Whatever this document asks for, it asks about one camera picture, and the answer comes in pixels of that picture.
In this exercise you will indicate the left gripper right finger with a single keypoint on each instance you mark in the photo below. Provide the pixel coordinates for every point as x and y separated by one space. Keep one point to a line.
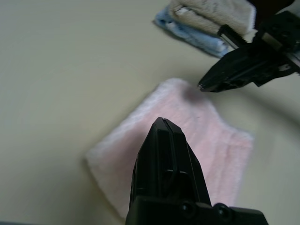
187 159

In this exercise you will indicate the beige folded towel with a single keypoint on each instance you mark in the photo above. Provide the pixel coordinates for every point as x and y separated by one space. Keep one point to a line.
211 14

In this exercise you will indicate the blue folded towel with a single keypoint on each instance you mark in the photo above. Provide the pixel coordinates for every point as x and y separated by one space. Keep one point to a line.
194 39

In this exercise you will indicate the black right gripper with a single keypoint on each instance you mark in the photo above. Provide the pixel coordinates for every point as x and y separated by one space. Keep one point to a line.
276 42

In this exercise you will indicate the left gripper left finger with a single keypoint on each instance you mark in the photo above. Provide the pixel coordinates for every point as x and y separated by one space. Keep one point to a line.
152 164

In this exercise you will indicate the pink towel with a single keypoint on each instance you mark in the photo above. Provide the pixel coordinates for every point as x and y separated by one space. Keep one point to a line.
206 131

